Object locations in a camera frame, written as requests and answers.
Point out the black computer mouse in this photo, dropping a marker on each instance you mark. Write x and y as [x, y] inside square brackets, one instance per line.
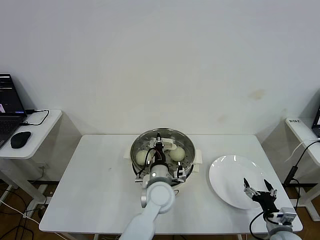
[20, 139]

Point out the white steamed baozi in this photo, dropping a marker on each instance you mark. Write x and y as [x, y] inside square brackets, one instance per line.
[140, 158]
[178, 153]

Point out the black open laptop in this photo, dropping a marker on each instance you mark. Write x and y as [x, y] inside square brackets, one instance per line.
[317, 122]
[7, 95]

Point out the stainless steel steamer basket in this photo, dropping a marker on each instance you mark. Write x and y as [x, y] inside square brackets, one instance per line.
[198, 156]

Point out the white label sticker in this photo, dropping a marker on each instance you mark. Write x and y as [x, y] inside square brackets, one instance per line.
[293, 121]

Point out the white side table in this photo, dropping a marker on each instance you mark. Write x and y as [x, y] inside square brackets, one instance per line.
[40, 135]
[300, 130]

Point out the cream electric cooking pot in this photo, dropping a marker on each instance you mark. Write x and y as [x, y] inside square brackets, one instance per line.
[196, 168]

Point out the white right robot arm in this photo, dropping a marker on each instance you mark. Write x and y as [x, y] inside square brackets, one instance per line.
[280, 232]

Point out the white round plate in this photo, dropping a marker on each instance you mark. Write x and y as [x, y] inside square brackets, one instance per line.
[232, 175]

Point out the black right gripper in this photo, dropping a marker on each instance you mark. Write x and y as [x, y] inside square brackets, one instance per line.
[266, 201]

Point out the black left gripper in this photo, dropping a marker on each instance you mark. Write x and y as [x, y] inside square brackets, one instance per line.
[159, 156]

